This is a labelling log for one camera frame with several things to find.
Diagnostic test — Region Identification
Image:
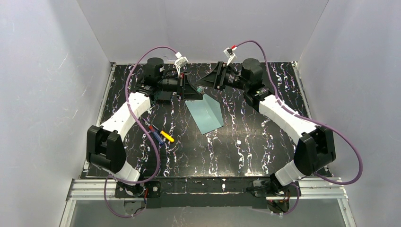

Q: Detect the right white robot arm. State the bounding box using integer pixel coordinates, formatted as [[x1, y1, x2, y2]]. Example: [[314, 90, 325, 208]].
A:
[[196, 58, 336, 190]]

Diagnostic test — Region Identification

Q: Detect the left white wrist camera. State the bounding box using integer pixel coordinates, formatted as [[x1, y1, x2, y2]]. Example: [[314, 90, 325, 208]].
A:
[[174, 52, 189, 76]]

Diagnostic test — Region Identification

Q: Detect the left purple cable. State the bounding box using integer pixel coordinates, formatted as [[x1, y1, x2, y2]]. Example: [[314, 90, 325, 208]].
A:
[[103, 46, 183, 219]]

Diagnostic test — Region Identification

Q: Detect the purple cable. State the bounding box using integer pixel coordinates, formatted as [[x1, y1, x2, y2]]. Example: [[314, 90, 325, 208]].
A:
[[233, 40, 364, 216], [103, 46, 183, 219]]

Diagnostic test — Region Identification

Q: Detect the yellow handled screwdriver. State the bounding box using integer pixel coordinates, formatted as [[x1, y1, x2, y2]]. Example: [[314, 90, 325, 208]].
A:
[[160, 131, 174, 143]]

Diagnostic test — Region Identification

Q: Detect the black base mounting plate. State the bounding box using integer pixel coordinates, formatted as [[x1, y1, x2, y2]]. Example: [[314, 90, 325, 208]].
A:
[[115, 177, 301, 211]]

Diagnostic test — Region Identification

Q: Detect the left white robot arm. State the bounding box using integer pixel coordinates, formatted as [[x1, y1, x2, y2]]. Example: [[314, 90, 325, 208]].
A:
[[86, 56, 202, 186]]

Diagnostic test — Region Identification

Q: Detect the teal paper envelope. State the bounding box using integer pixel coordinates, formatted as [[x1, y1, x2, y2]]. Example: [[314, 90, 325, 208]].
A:
[[185, 94, 224, 135]]

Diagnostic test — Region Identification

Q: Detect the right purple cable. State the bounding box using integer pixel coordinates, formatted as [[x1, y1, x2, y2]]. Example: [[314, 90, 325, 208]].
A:
[[233, 40, 364, 216]]

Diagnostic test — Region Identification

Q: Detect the aluminium frame rail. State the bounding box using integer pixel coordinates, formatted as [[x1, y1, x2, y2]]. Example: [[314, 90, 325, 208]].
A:
[[67, 178, 349, 201]]

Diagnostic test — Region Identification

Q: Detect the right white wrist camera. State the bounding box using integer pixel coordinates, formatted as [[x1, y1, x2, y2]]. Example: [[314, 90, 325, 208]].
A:
[[223, 45, 237, 65]]

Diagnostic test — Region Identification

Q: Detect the green white marker pen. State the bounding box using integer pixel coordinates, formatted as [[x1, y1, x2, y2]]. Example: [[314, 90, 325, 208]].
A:
[[197, 86, 205, 94]]

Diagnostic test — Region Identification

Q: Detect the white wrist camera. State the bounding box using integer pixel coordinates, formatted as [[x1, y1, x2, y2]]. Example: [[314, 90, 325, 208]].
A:
[[223, 45, 237, 65], [174, 52, 189, 76]]

